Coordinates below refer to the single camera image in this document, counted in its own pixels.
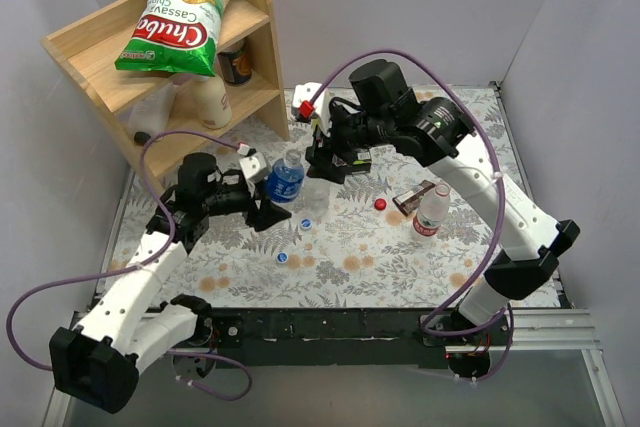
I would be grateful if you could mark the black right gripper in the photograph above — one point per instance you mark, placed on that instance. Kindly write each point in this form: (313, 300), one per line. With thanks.
(330, 148)

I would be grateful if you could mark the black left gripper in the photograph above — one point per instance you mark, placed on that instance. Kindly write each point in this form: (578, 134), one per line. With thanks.
(256, 202)

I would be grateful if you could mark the blue label water bottle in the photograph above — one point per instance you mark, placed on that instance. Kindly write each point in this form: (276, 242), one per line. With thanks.
(286, 178)

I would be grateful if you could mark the blue white bottle cap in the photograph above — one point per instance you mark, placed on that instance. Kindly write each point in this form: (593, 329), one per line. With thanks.
(282, 258)

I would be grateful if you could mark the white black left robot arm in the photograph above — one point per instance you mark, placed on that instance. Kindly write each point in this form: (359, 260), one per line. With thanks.
(101, 358)

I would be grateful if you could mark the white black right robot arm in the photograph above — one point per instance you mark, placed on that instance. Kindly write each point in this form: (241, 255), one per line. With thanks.
(443, 136)

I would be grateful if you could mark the clear empty plastic bottle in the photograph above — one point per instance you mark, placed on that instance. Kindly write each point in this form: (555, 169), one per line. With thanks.
(316, 196)

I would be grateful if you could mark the red bottle cap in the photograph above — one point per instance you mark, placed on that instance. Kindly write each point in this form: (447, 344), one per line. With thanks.
(380, 204)

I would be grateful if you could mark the red label water bottle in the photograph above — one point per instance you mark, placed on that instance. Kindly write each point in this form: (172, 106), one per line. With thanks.
(431, 212)

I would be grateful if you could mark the cream plastic bottle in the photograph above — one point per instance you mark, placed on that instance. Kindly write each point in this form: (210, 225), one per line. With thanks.
(211, 100)

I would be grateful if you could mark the clear bottle black cap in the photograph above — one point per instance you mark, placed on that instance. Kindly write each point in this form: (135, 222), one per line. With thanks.
(150, 116)

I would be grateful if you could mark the brown snack packet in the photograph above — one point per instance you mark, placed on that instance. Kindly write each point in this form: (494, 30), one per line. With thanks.
(408, 201)

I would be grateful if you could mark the floral table mat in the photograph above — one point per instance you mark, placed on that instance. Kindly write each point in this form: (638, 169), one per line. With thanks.
(355, 256)

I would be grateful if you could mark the dark orange drink can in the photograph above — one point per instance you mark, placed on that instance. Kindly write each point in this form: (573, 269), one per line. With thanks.
(235, 64)

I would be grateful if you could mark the wooden shelf rack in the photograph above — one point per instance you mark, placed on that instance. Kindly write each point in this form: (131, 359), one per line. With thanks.
(87, 50)

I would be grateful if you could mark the green cassava chips bag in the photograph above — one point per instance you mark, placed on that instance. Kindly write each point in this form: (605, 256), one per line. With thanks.
(175, 36)

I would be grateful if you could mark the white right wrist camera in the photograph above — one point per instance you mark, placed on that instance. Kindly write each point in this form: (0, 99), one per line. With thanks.
(311, 103)

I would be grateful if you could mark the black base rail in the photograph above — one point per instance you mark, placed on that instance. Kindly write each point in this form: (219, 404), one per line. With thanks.
(264, 337)

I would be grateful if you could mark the aluminium frame rail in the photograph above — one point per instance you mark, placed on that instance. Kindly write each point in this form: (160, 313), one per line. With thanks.
(554, 329)

